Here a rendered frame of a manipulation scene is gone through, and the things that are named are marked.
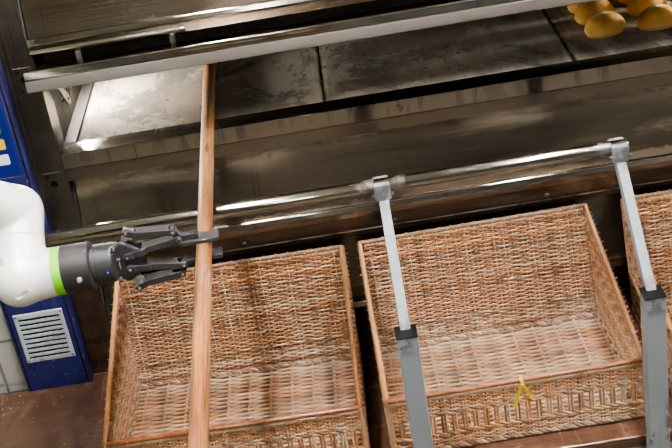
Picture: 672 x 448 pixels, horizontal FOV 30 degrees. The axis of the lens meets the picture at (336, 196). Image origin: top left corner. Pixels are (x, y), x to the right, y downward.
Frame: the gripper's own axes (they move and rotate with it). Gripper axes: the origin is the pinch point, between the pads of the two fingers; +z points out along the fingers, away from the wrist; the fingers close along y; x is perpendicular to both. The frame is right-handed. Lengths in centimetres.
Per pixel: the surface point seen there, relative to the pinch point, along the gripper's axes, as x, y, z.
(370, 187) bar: -16.8, 2.5, 33.2
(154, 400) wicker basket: -39, 60, -24
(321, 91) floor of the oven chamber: -66, 1, 27
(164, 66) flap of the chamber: -40.2, -21.3, -4.4
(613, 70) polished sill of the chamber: -53, 3, 93
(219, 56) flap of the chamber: -40.0, -21.5, 7.3
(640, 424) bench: -2, 61, 81
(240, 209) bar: -17.2, 2.7, 6.9
